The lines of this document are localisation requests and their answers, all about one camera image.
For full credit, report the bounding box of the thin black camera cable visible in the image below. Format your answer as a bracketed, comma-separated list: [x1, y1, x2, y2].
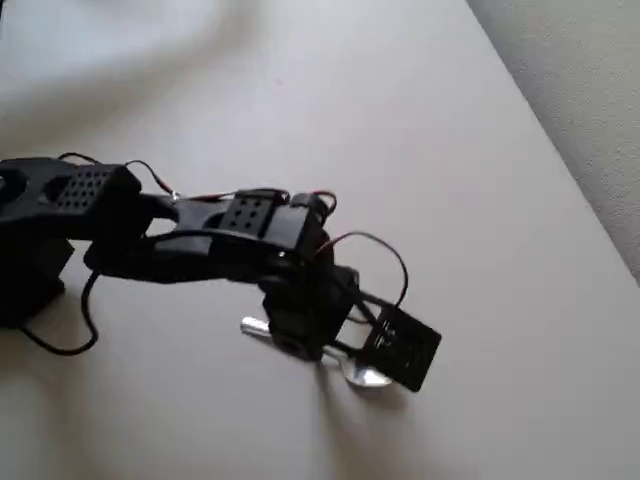
[319, 230, 410, 308]

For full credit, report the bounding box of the black camera module on mount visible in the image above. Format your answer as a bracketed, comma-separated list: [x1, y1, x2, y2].
[333, 291, 443, 393]

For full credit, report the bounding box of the silver metal spoon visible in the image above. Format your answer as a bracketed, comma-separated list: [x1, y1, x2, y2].
[239, 315, 395, 390]

